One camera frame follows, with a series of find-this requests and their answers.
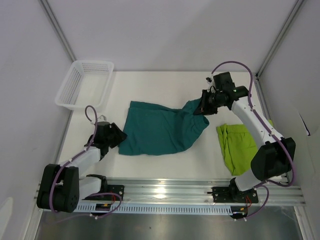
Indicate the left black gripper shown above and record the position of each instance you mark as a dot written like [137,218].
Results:
[120,136]

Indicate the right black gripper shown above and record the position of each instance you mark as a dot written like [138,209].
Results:
[203,109]

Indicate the teal green shorts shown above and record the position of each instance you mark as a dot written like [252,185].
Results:
[156,130]

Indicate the lime green shorts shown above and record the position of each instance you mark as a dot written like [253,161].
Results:
[238,147]

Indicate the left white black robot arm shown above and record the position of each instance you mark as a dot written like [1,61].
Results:
[63,185]

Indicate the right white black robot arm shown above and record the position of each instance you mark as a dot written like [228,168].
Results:
[275,153]

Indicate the white plastic basket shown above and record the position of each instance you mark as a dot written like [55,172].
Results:
[87,82]

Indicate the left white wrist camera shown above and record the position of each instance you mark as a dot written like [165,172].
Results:
[102,120]

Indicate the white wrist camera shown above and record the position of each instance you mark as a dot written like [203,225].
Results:
[102,120]
[209,80]

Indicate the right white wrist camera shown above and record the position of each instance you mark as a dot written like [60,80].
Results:
[209,80]

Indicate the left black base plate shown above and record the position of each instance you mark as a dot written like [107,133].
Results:
[113,188]

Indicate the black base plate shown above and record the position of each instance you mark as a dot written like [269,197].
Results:
[226,194]
[113,188]

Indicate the aluminium mounting rail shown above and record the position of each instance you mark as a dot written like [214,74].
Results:
[194,192]

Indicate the white slotted cable duct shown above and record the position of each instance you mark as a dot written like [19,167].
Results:
[135,208]

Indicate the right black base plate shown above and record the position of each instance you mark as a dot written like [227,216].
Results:
[226,194]

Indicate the right aluminium frame post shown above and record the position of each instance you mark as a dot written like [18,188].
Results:
[280,37]

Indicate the aluminium frame post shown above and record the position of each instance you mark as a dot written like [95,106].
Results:
[53,21]
[280,37]

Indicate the left aluminium frame post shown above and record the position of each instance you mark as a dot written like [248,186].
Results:
[53,21]

